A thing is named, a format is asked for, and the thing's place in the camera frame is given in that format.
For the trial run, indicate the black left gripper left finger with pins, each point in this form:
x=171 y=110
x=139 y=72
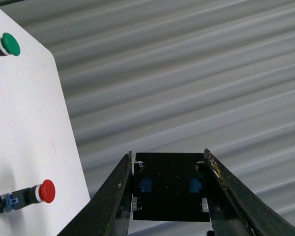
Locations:
x=108 y=212

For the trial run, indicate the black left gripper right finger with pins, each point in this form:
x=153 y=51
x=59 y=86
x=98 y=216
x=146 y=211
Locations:
x=235 y=210

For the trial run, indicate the red push button switch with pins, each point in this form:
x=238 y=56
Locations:
x=12 y=201

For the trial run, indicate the green push button switch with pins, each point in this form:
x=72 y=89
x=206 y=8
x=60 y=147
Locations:
x=9 y=45

